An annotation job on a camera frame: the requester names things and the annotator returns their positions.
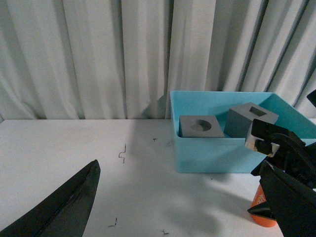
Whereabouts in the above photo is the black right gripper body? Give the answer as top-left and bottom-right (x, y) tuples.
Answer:
(245, 119), (316, 189)

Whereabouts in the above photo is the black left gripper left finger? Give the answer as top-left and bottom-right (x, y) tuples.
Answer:
(0, 160), (101, 237)

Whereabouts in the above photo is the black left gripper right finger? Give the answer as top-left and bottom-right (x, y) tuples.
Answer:
(248, 161), (316, 237)

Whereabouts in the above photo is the orange cylinder part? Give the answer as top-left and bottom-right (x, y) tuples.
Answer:
(250, 184), (277, 228)

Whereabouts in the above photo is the gray block square hole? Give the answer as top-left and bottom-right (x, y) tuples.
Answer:
(224, 102), (279, 138)

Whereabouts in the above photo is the gray block round hole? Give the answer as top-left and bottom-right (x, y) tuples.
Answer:
(178, 115), (225, 138)

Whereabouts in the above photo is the blue plastic box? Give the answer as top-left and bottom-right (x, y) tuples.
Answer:
(170, 91), (316, 173)

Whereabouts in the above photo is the white-gray curtain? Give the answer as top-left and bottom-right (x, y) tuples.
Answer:
(0, 0), (316, 121)

